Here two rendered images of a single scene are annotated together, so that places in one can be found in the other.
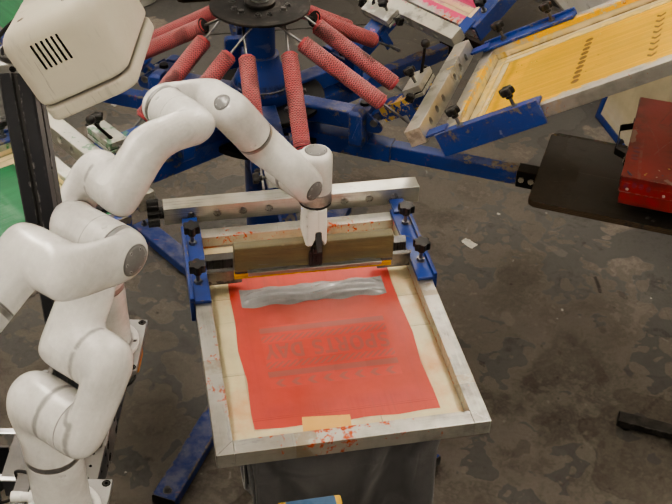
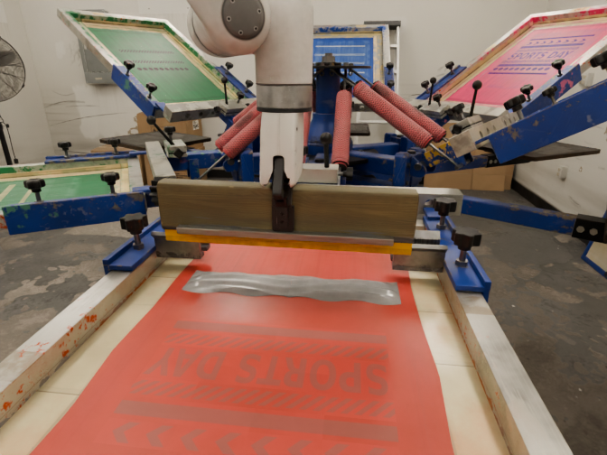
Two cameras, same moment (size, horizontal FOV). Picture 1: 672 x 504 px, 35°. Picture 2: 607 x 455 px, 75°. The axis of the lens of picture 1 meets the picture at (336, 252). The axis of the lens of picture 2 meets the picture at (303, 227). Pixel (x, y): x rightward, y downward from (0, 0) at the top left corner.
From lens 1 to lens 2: 2.03 m
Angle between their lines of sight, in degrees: 22
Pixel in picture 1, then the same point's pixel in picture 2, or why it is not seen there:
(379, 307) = (384, 322)
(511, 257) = (526, 338)
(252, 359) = (121, 367)
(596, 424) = not seen: outside the picture
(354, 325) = (331, 343)
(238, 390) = (31, 428)
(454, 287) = not seen: hidden behind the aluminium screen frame
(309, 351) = (228, 374)
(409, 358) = (425, 437)
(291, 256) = (245, 209)
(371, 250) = (378, 219)
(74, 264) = not seen: outside the picture
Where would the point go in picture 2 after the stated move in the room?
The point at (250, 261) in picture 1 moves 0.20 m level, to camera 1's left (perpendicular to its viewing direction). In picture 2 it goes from (182, 208) to (79, 196)
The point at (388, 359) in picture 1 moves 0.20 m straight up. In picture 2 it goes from (376, 428) to (393, 251)
